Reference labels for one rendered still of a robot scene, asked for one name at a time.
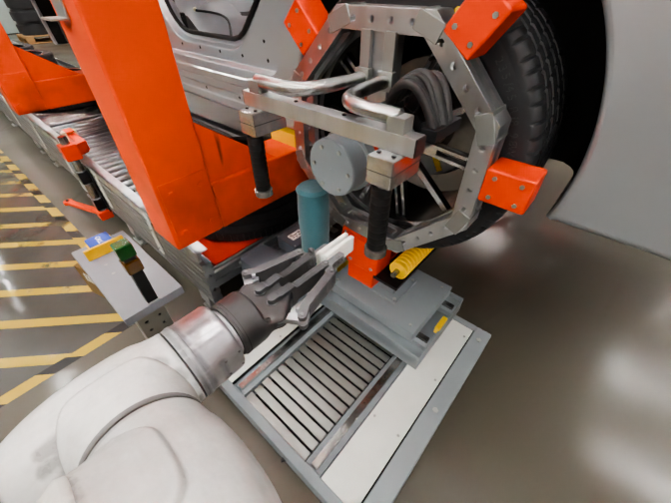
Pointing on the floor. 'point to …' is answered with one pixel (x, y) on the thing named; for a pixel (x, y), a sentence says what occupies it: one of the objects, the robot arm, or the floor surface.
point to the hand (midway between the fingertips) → (335, 251)
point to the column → (155, 322)
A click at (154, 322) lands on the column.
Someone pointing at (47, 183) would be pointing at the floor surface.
